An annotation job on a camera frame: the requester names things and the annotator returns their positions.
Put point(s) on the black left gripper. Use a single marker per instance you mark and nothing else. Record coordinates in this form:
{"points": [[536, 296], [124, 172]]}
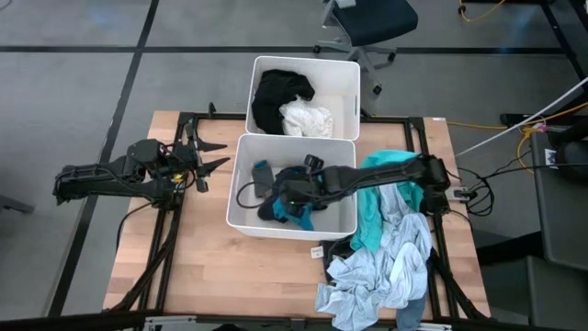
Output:
{"points": [[188, 161]]}

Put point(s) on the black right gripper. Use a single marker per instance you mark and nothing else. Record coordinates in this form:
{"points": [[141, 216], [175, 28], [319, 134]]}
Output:
{"points": [[303, 193]]}

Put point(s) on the navy garment with white logo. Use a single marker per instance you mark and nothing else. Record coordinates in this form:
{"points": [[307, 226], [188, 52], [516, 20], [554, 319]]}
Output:
{"points": [[289, 174]]}

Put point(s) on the grey sock with teal toe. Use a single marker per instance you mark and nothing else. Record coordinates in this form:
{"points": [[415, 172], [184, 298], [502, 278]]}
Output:
{"points": [[263, 181]]}

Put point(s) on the white perforated plastic basket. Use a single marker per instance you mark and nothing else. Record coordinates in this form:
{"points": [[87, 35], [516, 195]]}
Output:
{"points": [[331, 151], [335, 83]]}

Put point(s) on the turquoise t-shirt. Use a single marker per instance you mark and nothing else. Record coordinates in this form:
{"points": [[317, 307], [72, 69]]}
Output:
{"points": [[367, 216]]}

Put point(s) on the long black cloth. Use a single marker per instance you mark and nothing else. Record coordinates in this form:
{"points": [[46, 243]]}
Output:
{"points": [[266, 115]]}

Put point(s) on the black garment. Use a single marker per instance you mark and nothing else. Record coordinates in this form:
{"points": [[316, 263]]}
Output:
{"points": [[285, 85]]}

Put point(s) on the light blue shirt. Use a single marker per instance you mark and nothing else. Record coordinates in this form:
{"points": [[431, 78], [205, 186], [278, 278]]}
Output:
{"points": [[381, 285]]}

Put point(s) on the slate blue garment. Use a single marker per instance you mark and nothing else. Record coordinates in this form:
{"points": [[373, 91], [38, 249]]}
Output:
{"points": [[411, 317]]}

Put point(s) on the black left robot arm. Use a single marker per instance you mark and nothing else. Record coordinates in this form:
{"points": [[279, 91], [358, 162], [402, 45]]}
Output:
{"points": [[101, 179]]}

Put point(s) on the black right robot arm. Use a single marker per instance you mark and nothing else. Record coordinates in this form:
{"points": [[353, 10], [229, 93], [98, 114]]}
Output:
{"points": [[376, 172]]}

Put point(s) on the white paper tag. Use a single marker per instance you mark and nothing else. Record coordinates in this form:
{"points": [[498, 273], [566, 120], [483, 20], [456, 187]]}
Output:
{"points": [[317, 252]]}

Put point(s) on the grey power strip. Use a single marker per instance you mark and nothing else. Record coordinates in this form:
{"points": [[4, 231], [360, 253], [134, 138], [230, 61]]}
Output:
{"points": [[461, 193]]}

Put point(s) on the navy office chair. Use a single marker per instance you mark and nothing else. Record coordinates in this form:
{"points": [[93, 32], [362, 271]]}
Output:
{"points": [[372, 18]]}

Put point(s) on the grey chair base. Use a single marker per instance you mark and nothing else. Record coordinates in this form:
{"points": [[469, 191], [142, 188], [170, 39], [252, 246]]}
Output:
{"points": [[16, 205]]}

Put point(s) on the black crossbar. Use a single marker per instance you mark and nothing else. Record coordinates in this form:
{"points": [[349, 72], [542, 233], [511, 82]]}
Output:
{"points": [[69, 322]]}

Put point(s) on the grey desk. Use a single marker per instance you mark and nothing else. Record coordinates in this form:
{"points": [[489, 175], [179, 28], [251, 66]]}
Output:
{"points": [[565, 230]]}

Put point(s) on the black bag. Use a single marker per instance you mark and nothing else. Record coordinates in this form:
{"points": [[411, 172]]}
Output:
{"points": [[574, 158]]}

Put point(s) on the dark grey cabinet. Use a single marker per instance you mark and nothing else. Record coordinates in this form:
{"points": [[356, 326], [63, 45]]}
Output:
{"points": [[560, 294]]}

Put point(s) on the black table leg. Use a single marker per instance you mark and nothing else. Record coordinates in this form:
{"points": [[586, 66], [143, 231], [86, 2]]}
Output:
{"points": [[558, 27]]}

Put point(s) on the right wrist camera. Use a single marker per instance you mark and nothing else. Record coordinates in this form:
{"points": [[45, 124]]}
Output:
{"points": [[314, 164]]}

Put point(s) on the black aluminium table frame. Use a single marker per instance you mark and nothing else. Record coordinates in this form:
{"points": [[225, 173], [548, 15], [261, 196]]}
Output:
{"points": [[390, 120]]}

